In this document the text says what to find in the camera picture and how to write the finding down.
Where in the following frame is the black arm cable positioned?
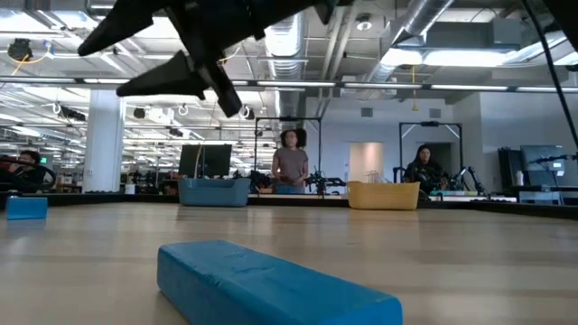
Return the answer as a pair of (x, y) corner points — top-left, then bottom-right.
(521, 0), (578, 153)

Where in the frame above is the black gantry frame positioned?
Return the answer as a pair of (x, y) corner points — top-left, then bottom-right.
(398, 121), (464, 181)
(254, 116), (323, 190)

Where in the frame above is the long blue block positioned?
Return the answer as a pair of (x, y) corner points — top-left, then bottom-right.
(156, 239), (404, 325)

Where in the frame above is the blue plastic bin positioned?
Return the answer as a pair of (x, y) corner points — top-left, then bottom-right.
(177, 176), (252, 209)

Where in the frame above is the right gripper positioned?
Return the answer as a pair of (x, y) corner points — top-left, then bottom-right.
(77, 0), (340, 118)

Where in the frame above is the silver ventilation duct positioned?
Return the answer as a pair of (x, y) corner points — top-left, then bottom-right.
(360, 0), (455, 98)
(257, 8), (309, 166)

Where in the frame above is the yellow plastic bin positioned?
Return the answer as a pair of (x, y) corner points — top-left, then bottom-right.
(347, 181), (422, 211)

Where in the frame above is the black aluminium frame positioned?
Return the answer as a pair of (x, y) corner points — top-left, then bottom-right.
(0, 191), (578, 216)

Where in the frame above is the person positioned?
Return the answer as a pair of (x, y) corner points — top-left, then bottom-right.
(270, 127), (311, 196)
(0, 149), (58, 194)
(402, 144), (449, 196)

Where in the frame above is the long ceiling light strip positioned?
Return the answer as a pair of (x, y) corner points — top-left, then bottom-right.
(0, 75), (578, 94)

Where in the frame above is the small blue block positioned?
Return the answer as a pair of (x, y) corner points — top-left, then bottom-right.
(5, 195), (49, 221)

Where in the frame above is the white pillar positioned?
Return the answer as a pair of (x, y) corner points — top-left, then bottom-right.
(82, 88), (127, 194)

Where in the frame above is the round ceiling fixture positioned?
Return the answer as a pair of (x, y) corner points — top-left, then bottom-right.
(355, 13), (374, 33)

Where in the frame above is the black ceiling-mounted device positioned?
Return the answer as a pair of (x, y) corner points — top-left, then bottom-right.
(7, 37), (34, 62)

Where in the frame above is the black monitor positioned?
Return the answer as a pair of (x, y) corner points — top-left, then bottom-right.
(519, 144), (566, 173)
(178, 144), (233, 179)

